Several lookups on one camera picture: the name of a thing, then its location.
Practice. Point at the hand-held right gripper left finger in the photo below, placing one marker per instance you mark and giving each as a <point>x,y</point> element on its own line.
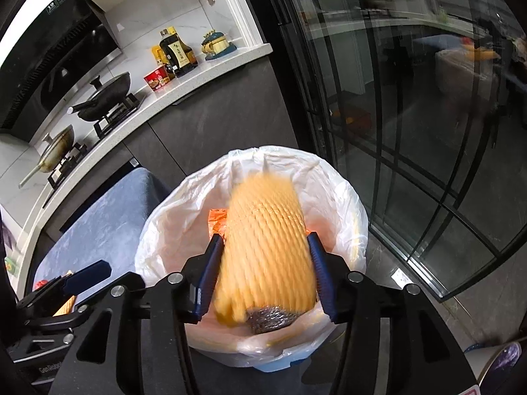
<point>208,273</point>

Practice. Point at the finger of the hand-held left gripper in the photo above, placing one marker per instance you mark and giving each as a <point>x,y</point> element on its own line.
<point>86,273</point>
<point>53,319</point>

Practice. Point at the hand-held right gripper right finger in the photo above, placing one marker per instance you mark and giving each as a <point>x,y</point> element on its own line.
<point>320,273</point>

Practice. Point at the yellow-orange foam fruit net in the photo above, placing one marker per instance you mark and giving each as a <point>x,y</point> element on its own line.
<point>263,247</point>

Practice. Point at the trash bin with white bag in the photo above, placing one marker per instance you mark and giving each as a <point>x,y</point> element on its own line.
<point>173,222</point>

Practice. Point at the orange plastic wrapper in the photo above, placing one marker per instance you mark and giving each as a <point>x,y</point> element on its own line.
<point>216,220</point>

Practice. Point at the green dish soap bottle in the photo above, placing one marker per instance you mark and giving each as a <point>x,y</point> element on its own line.
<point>11,267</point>

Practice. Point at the grey foam net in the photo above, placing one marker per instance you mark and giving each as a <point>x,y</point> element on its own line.
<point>269,319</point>

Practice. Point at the built-in black oven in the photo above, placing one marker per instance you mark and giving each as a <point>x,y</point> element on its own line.
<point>94,197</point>

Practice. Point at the golden frying pan with lid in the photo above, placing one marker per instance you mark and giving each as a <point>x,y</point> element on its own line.
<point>53,156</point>

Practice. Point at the glass pan lid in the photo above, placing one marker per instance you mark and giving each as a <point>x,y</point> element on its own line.
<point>57,142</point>

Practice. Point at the dark grey base cabinets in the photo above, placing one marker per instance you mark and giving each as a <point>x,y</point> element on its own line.
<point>214,119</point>

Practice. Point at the black gas stove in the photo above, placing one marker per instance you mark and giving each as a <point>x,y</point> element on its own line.
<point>119,119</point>

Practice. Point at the black wok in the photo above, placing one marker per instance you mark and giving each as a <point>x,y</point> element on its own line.
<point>107,107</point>

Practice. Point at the black framed glass door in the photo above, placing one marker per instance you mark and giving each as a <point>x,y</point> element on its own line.
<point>411,111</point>

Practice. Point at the black wok lid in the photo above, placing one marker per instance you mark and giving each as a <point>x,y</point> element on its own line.
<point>109,88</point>

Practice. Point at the red instant noodle cup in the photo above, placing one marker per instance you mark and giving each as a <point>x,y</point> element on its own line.
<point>157,79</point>

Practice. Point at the dark starry printed object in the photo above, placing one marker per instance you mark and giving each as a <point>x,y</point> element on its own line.
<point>508,364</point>

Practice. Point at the black range hood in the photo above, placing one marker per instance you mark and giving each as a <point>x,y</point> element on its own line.
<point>53,57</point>

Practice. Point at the dark soy sauce bottle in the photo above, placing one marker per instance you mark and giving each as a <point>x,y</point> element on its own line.
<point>179,55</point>

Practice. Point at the yellow food packet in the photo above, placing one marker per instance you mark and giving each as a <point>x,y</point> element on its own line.
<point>156,54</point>

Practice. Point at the yellow and blue jar set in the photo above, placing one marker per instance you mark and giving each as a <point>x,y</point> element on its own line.
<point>218,45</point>

